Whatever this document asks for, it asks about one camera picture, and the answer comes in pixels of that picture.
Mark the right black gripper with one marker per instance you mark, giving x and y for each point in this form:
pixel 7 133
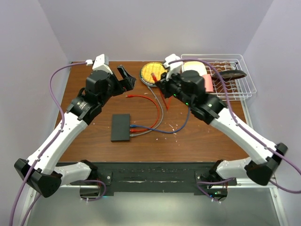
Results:
pixel 164 84

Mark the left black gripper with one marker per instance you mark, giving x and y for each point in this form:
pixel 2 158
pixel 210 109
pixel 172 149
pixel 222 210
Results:
pixel 127 82

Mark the white wire dish rack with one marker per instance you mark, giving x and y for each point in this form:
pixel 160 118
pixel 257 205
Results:
pixel 238 89

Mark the dark brown plate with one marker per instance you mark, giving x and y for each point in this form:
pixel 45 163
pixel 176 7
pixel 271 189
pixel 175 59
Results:
pixel 230 75

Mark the black network switch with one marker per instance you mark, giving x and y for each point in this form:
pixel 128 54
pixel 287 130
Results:
pixel 120 127

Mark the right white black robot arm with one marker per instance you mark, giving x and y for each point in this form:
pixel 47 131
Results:
pixel 264 156

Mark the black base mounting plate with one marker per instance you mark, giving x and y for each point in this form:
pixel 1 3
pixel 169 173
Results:
pixel 146 177

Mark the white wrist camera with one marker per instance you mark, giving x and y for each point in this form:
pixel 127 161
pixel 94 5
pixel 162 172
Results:
pixel 173 65
pixel 101 63

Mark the yellow round plate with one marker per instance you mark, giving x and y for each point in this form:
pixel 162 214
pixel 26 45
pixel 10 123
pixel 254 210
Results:
pixel 148 69

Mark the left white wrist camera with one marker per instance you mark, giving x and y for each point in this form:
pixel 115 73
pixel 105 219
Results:
pixel 101 63

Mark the pink cup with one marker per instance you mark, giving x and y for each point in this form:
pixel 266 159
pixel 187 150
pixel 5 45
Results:
pixel 208 83

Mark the aluminium frame rail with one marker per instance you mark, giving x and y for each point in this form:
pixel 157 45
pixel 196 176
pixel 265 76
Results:
pixel 241 203

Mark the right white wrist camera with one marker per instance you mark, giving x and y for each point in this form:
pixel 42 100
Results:
pixel 173 65

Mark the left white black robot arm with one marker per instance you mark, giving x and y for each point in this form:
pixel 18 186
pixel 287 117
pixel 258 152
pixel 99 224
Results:
pixel 40 169

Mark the cream plate in rack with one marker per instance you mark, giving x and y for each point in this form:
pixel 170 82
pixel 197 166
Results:
pixel 196 66

